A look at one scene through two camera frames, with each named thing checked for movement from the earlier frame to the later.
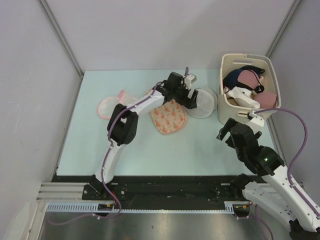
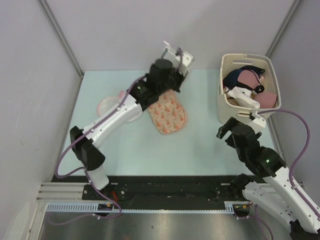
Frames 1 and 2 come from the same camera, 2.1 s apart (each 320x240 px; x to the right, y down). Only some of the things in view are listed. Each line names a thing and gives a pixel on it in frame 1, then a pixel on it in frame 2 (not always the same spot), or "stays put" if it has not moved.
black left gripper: x=189 y=103 to x=181 y=78
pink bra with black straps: x=251 y=79 stays put
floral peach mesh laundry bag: x=170 y=117 stays put
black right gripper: x=223 y=130 stays put
